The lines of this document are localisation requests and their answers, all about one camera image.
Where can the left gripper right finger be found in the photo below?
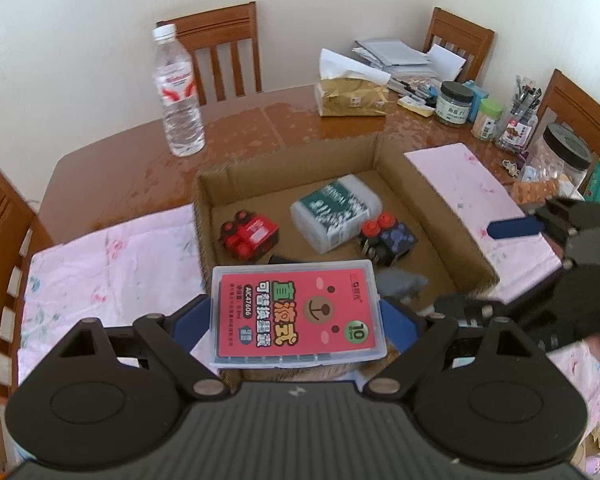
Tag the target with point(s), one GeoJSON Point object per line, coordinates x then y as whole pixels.
{"type": "Point", "coordinates": [420, 340]}

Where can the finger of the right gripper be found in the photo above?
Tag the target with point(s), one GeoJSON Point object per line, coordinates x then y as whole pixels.
{"type": "Point", "coordinates": [477, 312]}
{"type": "Point", "coordinates": [515, 227]}

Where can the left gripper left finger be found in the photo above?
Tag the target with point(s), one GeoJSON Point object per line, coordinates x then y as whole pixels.
{"type": "Point", "coordinates": [168, 341]}

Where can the grey shark plush toy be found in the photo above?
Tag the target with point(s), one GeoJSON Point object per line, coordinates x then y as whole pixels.
{"type": "Point", "coordinates": [400, 285]}

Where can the red pen refill box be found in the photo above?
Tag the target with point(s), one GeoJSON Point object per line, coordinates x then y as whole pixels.
{"type": "Point", "coordinates": [295, 315]}

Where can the black cube toy red buttons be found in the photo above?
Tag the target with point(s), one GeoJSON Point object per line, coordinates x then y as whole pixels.
{"type": "Point", "coordinates": [385, 240]}

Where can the red black toy truck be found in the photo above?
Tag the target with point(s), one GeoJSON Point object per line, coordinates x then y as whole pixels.
{"type": "Point", "coordinates": [248, 236]}

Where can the green white cotton swab box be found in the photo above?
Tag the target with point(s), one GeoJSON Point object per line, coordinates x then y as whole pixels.
{"type": "Point", "coordinates": [333, 214]}

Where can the large clear snack jar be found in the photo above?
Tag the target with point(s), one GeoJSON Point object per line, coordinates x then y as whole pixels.
{"type": "Point", "coordinates": [558, 154]}

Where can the pink floral tablecloth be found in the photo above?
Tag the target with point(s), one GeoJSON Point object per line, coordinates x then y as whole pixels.
{"type": "Point", "coordinates": [151, 264]}

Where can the pen holder jar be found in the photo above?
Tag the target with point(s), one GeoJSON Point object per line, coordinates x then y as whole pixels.
{"type": "Point", "coordinates": [520, 117]}

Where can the green lid small bottle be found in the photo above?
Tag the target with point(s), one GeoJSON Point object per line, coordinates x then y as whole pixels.
{"type": "Point", "coordinates": [488, 115]}

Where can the wooden chair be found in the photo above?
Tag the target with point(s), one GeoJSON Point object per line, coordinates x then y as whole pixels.
{"type": "Point", "coordinates": [465, 38]}
{"type": "Point", "coordinates": [17, 221]}
{"type": "Point", "coordinates": [566, 103]}
{"type": "Point", "coordinates": [224, 46]}

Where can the blue small box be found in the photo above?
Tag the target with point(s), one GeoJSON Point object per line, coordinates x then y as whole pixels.
{"type": "Point", "coordinates": [478, 94]}

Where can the black lid glass jar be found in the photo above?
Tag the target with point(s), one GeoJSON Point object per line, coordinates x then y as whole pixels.
{"type": "Point", "coordinates": [453, 103]}

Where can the cardboard box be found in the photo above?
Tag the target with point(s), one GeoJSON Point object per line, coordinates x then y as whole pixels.
{"type": "Point", "coordinates": [269, 184]}

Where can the wooden chair far right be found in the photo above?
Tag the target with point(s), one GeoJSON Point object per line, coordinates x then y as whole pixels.
{"type": "Point", "coordinates": [465, 38]}

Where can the wooden chair left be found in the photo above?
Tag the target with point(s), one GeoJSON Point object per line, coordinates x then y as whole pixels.
{"type": "Point", "coordinates": [17, 221]}

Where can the stack of papers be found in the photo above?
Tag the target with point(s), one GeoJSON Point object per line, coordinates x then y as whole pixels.
{"type": "Point", "coordinates": [410, 66]}

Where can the gold tissue pack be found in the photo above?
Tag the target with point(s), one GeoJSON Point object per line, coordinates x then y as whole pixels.
{"type": "Point", "coordinates": [348, 88]}

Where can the water bottle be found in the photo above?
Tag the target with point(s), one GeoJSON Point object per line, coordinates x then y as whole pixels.
{"type": "Point", "coordinates": [175, 82]}

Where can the wooden chair far middle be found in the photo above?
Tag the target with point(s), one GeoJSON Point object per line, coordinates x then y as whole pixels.
{"type": "Point", "coordinates": [224, 46]}

